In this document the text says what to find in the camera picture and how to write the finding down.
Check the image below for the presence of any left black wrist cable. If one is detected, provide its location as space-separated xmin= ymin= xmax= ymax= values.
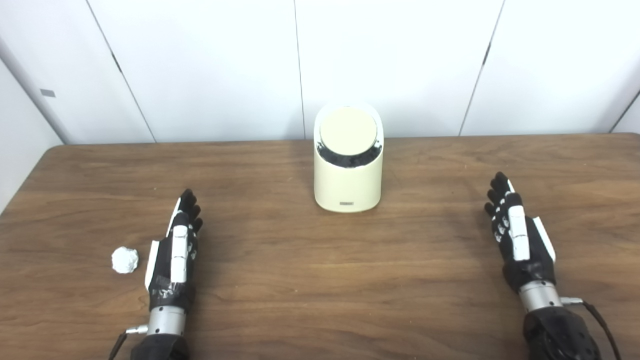
xmin=108 ymin=325 xmax=149 ymax=360

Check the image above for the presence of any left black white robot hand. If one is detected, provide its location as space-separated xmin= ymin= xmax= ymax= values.
xmin=144 ymin=188 xmax=204 ymax=313

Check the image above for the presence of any white paper ball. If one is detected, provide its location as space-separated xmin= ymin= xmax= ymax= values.
xmin=111 ymin=246 xmax=140 ymax=274

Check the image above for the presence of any cream-colored bin body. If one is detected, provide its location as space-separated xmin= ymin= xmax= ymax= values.
xmin=313 ymin=102 xmax=385 ymax=213

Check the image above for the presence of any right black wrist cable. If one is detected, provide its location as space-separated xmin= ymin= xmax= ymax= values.
xmin=560 ymin=297 xmax=622 ymax=360

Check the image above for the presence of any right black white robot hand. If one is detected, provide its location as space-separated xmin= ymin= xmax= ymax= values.
xmin=484 ymin=171 xmax=557 ymax=294

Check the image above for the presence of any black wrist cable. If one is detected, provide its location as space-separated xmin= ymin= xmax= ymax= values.
xmin=560 ymin=297 xmax=622 ymax=360
xmin=108 ymin=325 xmax=149 ymax=360

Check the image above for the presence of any cream round bin lid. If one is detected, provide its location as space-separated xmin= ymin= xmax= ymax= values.
xmin=319 ymin=106 xmax=378 ymax=156

